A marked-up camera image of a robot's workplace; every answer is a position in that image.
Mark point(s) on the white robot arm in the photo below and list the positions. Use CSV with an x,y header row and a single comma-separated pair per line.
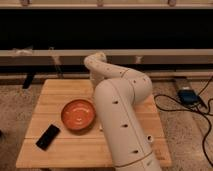
x,y
116,90

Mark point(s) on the wooden table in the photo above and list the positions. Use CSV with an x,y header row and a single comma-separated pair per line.
x,y
80,151

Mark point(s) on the orange bowl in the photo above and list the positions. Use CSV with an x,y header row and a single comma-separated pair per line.
x,y
78,114

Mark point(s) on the black smartphone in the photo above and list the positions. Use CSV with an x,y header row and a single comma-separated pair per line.
x,y
47,137

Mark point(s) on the blue power box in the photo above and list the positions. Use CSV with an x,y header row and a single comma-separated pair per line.
x,y
188,97

